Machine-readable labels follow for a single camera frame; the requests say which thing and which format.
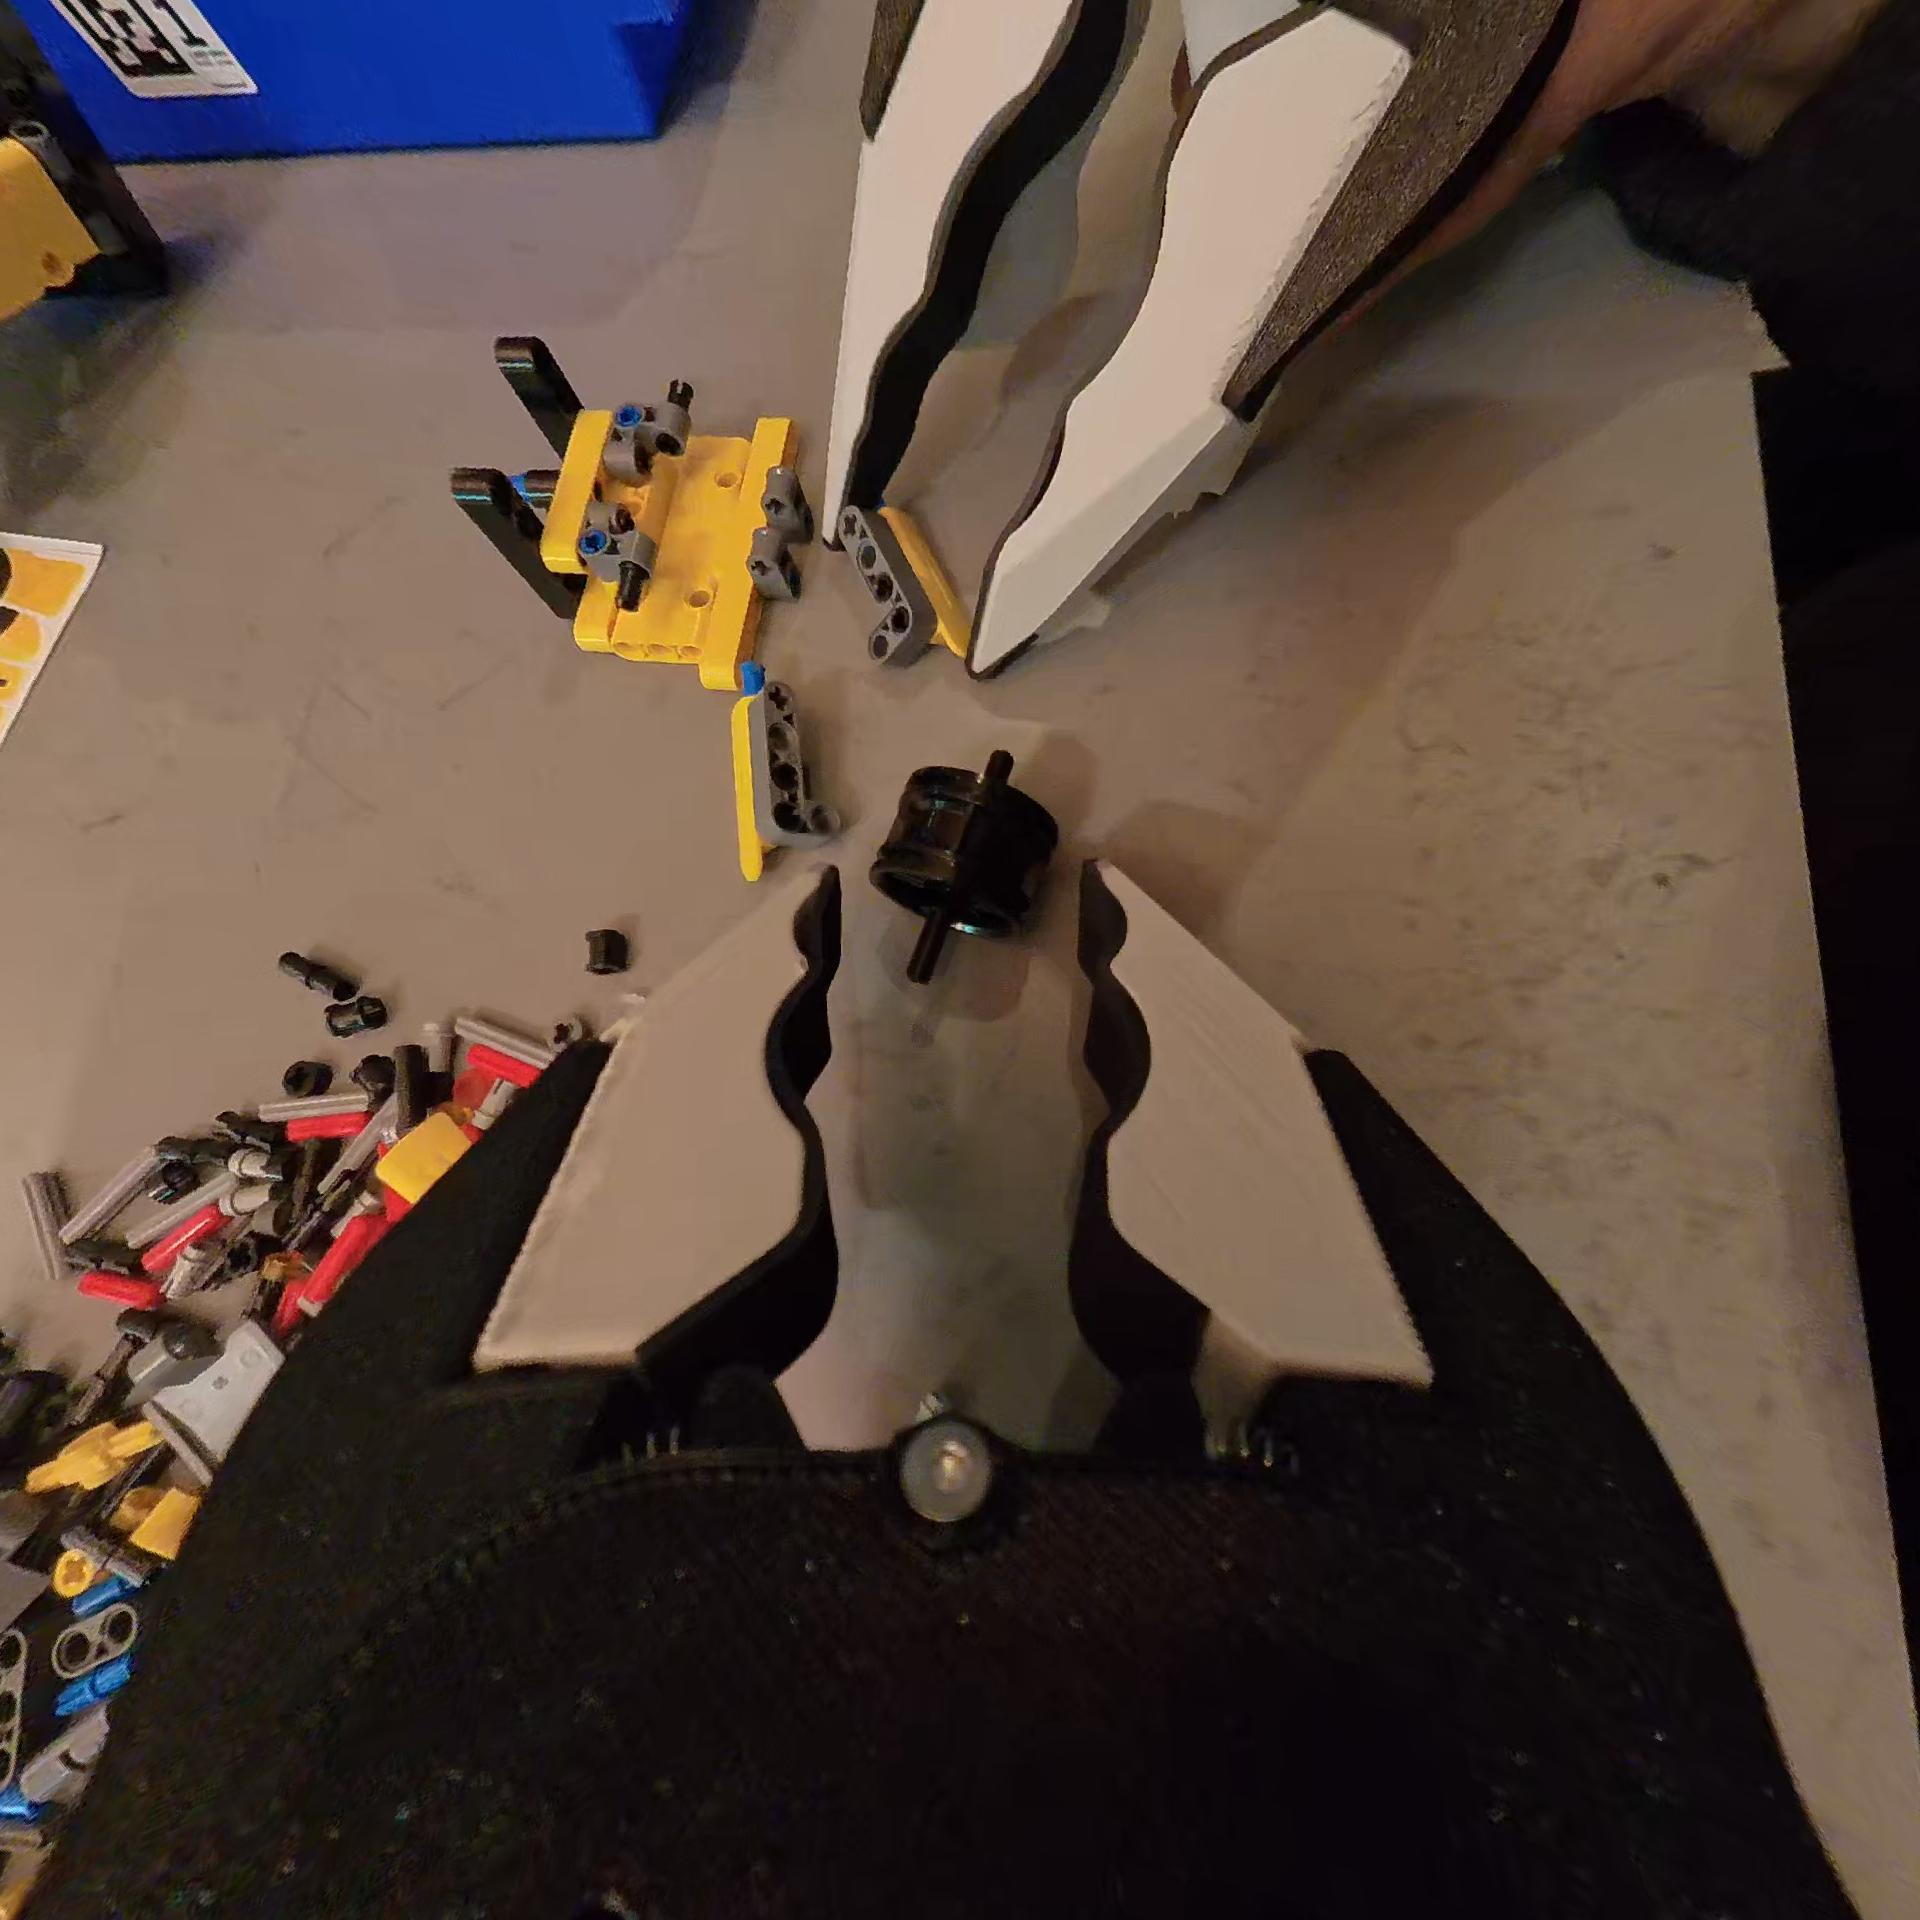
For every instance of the person's right hand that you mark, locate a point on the person's right hand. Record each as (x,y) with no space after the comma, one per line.
(1681,61)

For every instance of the person's black sweater torso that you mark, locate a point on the person's black sweater torso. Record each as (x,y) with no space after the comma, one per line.
(1860,1051)

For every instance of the yellow sticker sheet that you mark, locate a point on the yellow sticker sheet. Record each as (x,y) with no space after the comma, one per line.
(38,630)

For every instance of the small black connector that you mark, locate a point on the small black connector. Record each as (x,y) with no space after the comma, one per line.
(608,951)

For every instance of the small yellow panel grey beam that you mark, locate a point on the small yellow panel grey beam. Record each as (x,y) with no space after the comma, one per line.
(750,781)
(916,579)

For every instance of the black pin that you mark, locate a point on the black pin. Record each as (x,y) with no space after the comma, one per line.
(319,972)

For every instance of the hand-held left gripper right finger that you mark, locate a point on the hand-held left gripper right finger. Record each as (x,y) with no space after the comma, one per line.
(1243,1184)

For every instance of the blue plastic bin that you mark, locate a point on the blue plastic bin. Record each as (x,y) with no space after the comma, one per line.
(420,77)

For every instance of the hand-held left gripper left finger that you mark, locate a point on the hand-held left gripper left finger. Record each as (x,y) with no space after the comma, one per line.
(660,1172)

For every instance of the person's right forearm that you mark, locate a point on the person's right forearm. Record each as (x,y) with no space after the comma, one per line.
(1816,196)

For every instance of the black wheel hub with axle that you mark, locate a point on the black wheel hub with axle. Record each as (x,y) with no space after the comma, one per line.
(960,856)

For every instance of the yellow brick plate assembly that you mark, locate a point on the yellow brick plate assembly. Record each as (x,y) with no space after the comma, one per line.
(682,541)

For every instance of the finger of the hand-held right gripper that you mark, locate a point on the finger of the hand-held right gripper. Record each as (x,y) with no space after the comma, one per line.
(1243,270)
(937,196)

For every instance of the black bushing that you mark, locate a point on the black bushing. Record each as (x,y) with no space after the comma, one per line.
(358,1014)

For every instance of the yellow black toy vehicle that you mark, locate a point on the yellow black toy vehicle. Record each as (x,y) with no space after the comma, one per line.
(38,212)

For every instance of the pile of small brick parts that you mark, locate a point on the pile of small brick parts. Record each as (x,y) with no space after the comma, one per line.
(224,1202)

